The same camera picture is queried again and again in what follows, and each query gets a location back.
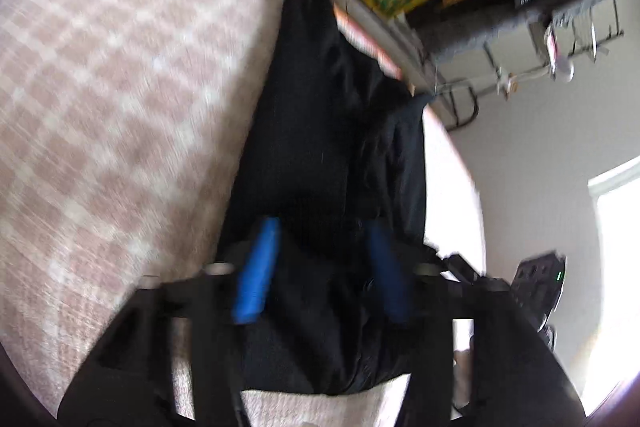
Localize black metal clothes rack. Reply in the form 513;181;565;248
200;0;626;132

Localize bright window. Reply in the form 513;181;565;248
587;157;640;413

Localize grey plaid coat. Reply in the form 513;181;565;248
425;0;616;62

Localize black garment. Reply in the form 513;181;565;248
215;0;441;398

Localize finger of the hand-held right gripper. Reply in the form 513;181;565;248
442;252;481;283

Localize plaid tablecloth table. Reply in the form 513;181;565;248
0;0;486;427

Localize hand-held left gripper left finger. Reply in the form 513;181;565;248
57;217;281;427

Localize pink white garment steamer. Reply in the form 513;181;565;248
544;22;576;84

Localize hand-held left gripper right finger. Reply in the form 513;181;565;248
367;222;586;427

